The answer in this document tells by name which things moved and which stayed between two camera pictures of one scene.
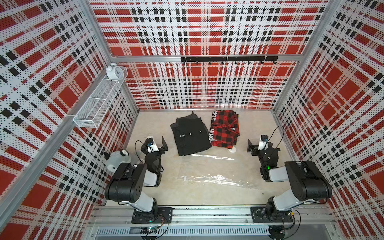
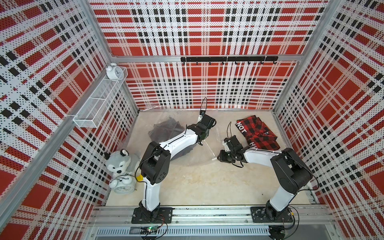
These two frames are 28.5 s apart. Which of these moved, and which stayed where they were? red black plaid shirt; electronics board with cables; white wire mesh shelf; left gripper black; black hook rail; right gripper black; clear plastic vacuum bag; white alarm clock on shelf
Moved: red black plaid shirt; right gripper black; clear plastic vacuum bag; left gripper black
Stayed: electronics board with cables; white alarm clock on shelf; white wire mesh shelf; black hook rail
